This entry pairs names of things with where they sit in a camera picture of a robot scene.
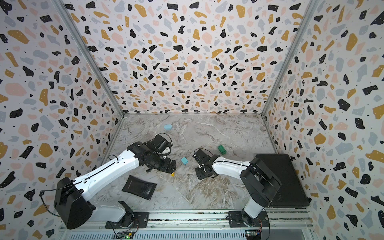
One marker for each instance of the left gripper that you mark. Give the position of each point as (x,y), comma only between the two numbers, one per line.
(167,167)

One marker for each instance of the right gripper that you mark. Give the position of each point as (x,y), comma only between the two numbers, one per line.
(199,177)

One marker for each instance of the light blue lego brick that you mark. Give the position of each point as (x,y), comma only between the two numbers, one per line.
(184,161)

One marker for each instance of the dark green long lego brick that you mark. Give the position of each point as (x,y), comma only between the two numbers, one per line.
(222,150)

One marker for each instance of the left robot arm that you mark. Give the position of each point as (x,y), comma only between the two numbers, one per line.
(73,198)

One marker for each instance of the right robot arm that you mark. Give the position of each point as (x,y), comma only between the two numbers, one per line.
(261,183)

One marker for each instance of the light blue round puck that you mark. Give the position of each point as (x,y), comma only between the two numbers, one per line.
(168,127)

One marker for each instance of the green circuit board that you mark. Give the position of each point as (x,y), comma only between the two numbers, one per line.
(126,235)

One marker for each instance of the black hard case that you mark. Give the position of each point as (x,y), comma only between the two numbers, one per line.
(291,194)

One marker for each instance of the aluminium frame rail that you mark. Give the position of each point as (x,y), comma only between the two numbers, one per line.
(202,225)

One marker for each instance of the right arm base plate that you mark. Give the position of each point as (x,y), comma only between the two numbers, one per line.
(239,219)

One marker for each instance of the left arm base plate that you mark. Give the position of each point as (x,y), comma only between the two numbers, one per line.
(135,220)

